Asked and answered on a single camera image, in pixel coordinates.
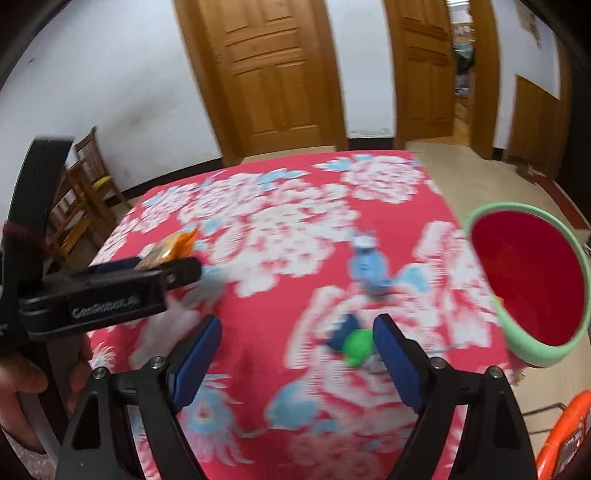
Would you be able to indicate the person's left forearm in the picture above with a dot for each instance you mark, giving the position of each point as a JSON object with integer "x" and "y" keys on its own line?
{"x": 27, "y": 464}

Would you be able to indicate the orange plastic object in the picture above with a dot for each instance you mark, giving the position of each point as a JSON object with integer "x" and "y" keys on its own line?
{"x": 549, "y": 443}

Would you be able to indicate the wooden wall panel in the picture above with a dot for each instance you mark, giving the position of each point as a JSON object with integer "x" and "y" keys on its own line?
{"x": 535, "y": 124}

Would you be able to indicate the small blue green toy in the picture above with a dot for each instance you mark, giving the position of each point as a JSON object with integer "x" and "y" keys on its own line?
{"x": 358, "y": 346}

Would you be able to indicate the wooden chair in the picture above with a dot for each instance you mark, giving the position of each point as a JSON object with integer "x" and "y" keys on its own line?
{"x": 74, "y": 203}
{"x": 94, "y": 157}

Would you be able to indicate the white tissue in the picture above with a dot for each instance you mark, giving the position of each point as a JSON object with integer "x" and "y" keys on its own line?
{"x": 180, "y": 323}

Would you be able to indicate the gold snack packet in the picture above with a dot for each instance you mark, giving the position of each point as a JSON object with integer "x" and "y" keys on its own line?
{"x": 168, "y": 249}

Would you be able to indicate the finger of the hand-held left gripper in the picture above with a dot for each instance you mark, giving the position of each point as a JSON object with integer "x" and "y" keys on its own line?
{"x": 115, "y": 265}
{"x": 115, "y": 300}

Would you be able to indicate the wooden door frame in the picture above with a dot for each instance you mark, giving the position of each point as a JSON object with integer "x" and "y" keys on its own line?
{"x": 485, "y": 83}

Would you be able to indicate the red doormat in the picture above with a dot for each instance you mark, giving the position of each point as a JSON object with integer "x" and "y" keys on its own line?
{"x": 556, "y": 196}

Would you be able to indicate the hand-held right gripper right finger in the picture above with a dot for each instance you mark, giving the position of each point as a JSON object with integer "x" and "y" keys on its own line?
{"x": 397, "y": 364}

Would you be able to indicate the red floral blanket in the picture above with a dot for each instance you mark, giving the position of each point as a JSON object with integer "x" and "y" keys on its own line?
{"x": 323, "y": 277}

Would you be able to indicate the open wooden door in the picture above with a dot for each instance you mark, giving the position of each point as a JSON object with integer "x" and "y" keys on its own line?
{"x": 425, "y": 69}

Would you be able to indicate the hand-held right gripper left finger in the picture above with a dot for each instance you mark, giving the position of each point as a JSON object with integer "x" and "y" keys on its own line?
{"x": 198, "y": 364}

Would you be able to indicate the green basin with red inside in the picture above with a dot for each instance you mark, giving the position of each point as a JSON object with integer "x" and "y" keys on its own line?
{"x": 531, "y": 277}

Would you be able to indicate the closed wooden door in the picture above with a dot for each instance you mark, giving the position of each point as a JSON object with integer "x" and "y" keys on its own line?
{"x": 268, "y": 69}

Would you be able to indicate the person's left hand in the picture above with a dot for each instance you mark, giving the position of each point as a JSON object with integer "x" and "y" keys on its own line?
{"x": 18, "y": 374}

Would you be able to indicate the brown slippers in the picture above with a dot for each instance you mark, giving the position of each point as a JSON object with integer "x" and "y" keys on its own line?
{"x": 526, "y": 173}

